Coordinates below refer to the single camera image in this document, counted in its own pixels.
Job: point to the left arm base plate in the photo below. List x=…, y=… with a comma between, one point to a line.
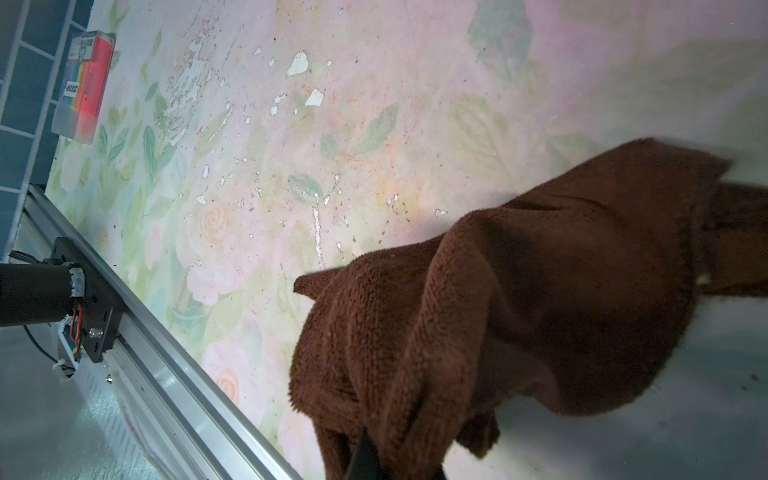
x=95, y=309

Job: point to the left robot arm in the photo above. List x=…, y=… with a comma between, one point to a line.
x=39, y=293

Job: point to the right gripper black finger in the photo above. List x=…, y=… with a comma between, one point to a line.
x=364, y=464

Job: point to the brown cloth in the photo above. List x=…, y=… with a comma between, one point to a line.
x=575, y=293

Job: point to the colourful card on table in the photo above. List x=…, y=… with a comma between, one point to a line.
x=81, y=91

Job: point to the aluminium front rail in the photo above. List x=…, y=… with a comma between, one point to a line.
x=186, y=425

